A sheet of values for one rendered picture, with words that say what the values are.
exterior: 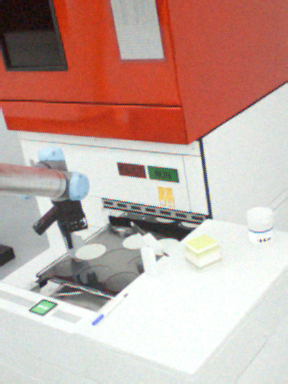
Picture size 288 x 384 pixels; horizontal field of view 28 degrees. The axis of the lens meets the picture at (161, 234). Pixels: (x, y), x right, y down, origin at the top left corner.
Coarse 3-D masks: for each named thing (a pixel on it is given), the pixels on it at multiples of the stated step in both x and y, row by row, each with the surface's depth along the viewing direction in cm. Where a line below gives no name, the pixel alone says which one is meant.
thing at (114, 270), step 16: (96, 240) 193; (112, 240) 192; (112, 256) 182; (128, 256) 180; (160, 256) 177; (48, 272) 179; (64, 272) 178; (80, 272) 176; (96, 272) 175; (112, 272) 173; (128, 272) 172; (96, 288) 166; (112, 288) 165
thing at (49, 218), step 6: (54, 210) 175; (60, 210) 175; (42, 216) 177; (48, 216) 175; (54, 216) 175; (36, 222) 176; (42, 222) 175; (48, 222) 175; (54, 222) 175; (36, 228) 174; (42, 228) 174; (48, 228) 175; (42, 234) 175
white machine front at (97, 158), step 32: (32, 160) 218; (96, 160) 198; (128, 160) 189; (160, 160) 181; (192, 160) 173; (96, 192) 206; (128, 192) 196; (192, 192) 179; (96, 224) 215; (128, 224) 207
